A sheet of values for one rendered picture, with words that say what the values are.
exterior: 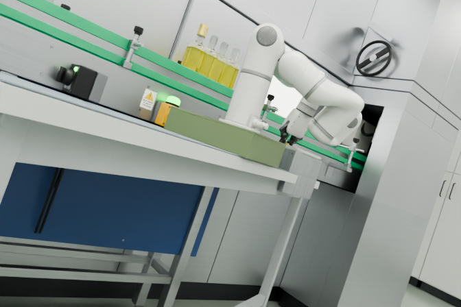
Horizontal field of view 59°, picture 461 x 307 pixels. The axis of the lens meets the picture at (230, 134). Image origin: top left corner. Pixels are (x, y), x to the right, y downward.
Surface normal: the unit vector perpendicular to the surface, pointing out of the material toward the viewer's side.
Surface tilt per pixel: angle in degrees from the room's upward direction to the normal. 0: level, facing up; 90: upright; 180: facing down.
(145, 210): 90
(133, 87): 90
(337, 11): 90
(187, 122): 90
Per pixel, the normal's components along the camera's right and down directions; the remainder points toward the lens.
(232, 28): 0.62, 0.19
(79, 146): 0.85, 0.29
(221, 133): -0.40, -0.17
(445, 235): -0.72, -0.27
